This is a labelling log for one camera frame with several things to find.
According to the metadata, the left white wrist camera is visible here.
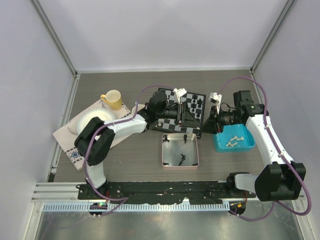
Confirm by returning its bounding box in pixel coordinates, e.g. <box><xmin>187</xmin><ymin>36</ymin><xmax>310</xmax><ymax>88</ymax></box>
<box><xmin>173</xmin><ymin>88</ymin><xmax>187</xmax><ymax>104</ymax></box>

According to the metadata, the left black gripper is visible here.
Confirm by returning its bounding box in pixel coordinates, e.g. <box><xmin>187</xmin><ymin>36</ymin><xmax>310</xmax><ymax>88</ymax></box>
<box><xmin>156</xmin><ymin>101</ymin><xmax>200</xmax><ymax>129</ymax></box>

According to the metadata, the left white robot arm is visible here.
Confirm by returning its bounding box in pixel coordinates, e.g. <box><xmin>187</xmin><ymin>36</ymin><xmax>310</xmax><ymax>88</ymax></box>
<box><xmin>74</xmin><ymin>91</ymin><xmax>201</xmax><ymax>200</ymax></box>

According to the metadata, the pink metal tin tray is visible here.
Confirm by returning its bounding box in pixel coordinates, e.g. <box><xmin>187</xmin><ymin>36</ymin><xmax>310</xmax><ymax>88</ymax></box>
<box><xmin>161</xmin><ymin>133</ymin><xmax>199</xmax><ymax>170</ymax></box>

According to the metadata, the white paper plate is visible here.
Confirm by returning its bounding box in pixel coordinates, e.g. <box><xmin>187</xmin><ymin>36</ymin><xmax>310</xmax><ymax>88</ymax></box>
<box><xmin>76</xmin><ymin>109</ymin><xmax>116</xmax><ymax>137</ymax></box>

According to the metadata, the purple cable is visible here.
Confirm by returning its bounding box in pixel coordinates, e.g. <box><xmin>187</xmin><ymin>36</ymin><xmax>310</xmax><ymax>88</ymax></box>
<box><xmin>219</xmin><ymin>76</ymin><xmax>313</xmax><ymax>222</ymax></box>
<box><xmin>83</xmin><ymin>85</ymin><xmax>176</xmax><ymax>217</ymax></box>

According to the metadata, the blue plastic tray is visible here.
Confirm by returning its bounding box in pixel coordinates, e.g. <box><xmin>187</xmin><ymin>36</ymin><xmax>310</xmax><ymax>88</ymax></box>
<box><xmin>213</xmin><ymin>124</ymin><xmax>256</xmax><ymax>153</ymax></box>

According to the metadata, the black white chess board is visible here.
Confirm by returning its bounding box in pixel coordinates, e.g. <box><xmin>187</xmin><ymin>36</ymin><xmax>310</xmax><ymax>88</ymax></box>
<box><xmin>152</xmin><ymin>87</ymin><xmax>206</xmax><ymax>139</ymax></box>

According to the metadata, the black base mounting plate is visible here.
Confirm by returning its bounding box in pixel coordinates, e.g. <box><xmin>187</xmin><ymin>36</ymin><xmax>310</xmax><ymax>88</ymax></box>
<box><xmin>77</xmin><ymin>180</ymin><xmax>257</xmax><ymax>205</ymax></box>

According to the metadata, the black chess piece in tin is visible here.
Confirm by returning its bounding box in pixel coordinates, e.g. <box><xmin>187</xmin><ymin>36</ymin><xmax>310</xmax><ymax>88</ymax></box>
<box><xmin>178</xmin><ymin>154</ymin><xmax>186</xmax><ymax>166</ymax></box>

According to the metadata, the aluminium frame rail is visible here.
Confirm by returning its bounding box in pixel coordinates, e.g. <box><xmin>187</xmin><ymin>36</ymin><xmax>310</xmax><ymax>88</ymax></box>
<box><xmin>29</xmin><ymin>0</ymin><xmax>78</xmax><ymax>76</ymax></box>

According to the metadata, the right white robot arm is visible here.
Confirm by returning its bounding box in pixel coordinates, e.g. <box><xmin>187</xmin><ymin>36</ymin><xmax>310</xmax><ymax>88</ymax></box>
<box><xmin>200</xmin><ymin>90</ymin><xmax>306</xmax><ymax>202</ymax></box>

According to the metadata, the yellow mug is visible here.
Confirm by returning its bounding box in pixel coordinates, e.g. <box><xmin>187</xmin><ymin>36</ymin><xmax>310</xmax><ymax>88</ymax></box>
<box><xmin>100</xmin><ymin>89</ymin><xmax>123</xmax><ymax>111</ymax></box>

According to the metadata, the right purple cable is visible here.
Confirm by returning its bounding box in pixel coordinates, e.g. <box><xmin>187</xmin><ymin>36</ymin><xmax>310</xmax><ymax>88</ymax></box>
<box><xmin>219</xmin><ymin>76</ymin><xmax>313</xmax><ymax>222</ymax></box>

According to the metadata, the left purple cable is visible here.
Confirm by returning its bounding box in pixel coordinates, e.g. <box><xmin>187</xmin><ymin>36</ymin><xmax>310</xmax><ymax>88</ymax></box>
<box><xmin>83</xmin><ymin>85</ymin><xmax>176</xmax><ymax>217</ymax></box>

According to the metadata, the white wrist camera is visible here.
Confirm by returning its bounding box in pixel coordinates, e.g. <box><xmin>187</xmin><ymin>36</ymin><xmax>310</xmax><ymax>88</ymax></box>
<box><xmin>209</xmin><ymin>92</ymin><xmax>222</xmax><ymax>113</ymax></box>
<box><xmin>173</xmin><ymin>88</ymin><xmax>187</xmax><ymax>104</ymax></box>

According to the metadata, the slotted cable duct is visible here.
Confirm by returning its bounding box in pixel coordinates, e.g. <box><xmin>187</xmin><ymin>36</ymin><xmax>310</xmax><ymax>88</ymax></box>
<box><xmin>42</xmin><ymin>201</ymin><xmax>230</xmax><ymax>213</ymax></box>

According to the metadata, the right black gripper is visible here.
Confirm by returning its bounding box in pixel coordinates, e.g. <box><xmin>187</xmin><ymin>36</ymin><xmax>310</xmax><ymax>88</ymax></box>
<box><xmin>199</xmin><ymin>105</ymin><xmax>243</xmax><ymax>135</ymax></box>

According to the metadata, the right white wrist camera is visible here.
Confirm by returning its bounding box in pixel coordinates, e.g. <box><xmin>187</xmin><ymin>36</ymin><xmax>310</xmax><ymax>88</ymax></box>
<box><xmin>209</xmin><ymin>92</ymin><xmax>222</xmax><ymax>113</ymax></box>

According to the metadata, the light blue mug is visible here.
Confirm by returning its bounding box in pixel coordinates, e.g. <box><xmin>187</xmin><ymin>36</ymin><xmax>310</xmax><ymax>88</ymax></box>
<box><xmin>131</xmin><ymin>104</ymin><xmax>145</xmax><ymax>114</ymax></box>

